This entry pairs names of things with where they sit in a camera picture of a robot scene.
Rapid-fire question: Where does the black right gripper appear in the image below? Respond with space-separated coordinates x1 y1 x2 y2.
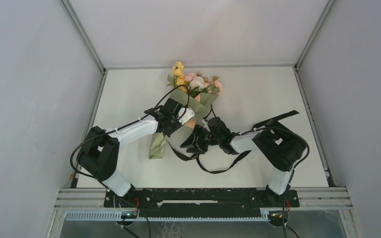
181 123 222 154

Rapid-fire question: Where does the orange wrapping paper sheet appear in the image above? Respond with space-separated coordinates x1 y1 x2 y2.
148 87 218 159

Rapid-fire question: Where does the yellow fake flower bunch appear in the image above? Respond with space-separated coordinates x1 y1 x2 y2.
167 61 190 94

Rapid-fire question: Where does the peach white fake flower bunch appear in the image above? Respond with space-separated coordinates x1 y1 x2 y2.
181 72 223 97

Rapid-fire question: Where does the black strap lanyard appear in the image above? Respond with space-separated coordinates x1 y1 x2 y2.
166 110 300 175

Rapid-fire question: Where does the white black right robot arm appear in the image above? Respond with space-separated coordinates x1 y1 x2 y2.
180 117 310 206

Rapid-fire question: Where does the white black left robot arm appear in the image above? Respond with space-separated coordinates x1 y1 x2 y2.
70 98 196 207

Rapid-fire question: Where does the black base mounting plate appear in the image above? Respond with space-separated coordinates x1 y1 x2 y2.
103 188 300 217

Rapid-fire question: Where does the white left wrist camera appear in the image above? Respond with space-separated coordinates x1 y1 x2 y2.
177 107 195 125

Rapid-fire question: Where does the white cable duct strip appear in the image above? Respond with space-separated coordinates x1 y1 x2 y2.
65 211 270 222

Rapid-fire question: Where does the aluminium front frame rail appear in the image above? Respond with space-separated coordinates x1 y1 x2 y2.
55 187 353 210

